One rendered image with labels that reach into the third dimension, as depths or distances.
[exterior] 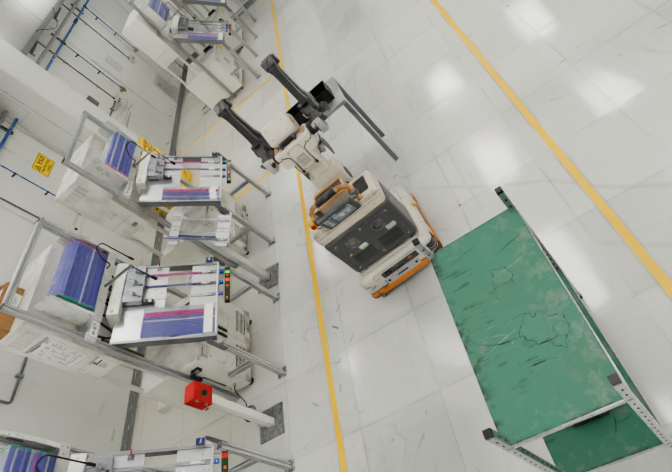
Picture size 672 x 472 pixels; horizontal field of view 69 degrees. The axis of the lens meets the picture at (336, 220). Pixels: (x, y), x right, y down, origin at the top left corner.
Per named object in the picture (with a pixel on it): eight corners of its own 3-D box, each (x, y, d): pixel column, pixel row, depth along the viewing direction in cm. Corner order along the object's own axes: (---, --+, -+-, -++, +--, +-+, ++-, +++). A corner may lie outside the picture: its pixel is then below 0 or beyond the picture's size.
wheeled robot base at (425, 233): (448, 253, 340) (430, 235, 325) (377, 302, 357) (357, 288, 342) (415, 196, 390) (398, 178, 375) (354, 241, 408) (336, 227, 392)
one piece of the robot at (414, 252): (427, 250, 333) (421, 244, 328) (379, 284, 344) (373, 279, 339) (426, 248, 335) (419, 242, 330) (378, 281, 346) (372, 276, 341)
